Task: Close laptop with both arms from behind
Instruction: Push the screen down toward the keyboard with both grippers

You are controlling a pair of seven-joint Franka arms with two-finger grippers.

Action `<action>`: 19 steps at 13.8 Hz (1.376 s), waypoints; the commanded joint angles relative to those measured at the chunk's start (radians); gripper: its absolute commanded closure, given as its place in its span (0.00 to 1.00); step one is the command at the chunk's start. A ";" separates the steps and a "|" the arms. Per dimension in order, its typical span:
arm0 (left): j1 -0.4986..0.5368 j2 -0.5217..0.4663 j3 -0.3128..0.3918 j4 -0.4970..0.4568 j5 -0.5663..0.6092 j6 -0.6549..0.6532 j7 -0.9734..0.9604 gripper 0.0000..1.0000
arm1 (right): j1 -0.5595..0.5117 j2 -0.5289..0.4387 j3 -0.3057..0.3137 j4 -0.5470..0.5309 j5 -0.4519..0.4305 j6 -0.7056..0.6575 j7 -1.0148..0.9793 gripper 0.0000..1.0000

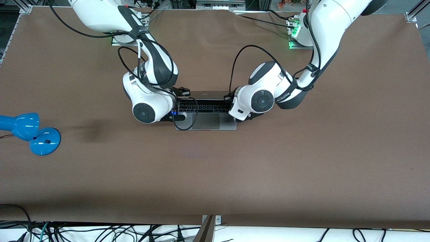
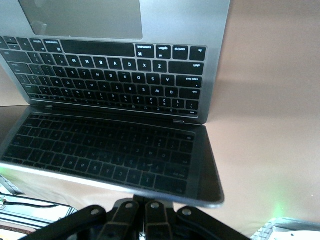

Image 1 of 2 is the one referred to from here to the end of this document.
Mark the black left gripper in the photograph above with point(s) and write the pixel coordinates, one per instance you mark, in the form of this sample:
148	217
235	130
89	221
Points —
228	98

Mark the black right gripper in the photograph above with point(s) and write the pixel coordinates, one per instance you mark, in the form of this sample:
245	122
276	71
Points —
181	91

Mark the grey laptop computer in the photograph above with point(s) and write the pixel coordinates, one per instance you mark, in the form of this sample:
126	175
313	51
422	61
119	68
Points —
208	122

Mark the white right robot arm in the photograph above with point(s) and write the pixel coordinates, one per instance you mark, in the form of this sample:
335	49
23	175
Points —
100	13

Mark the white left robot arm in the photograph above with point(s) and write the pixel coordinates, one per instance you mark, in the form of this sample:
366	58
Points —
329	30

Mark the brown table cover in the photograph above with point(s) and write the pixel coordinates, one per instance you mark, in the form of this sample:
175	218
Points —
268	168

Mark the orange background object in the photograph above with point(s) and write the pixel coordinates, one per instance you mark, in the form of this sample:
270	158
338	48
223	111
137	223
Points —
285	3

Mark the blue desk lamp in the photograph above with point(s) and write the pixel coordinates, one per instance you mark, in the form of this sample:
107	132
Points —
42	141

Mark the aluminium frame rail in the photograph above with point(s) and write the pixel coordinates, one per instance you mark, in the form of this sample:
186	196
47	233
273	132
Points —
220	5

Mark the small metal table bracket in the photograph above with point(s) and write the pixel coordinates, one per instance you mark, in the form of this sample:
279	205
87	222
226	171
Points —
218	220

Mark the dark metal post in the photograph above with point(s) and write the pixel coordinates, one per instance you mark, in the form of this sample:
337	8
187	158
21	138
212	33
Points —
205	232

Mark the aluminium corner bracket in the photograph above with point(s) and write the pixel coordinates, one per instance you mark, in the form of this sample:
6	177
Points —
25	9
411	17

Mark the aluminium table side rail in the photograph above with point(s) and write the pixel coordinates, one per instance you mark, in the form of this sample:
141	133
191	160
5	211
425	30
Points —
8	38

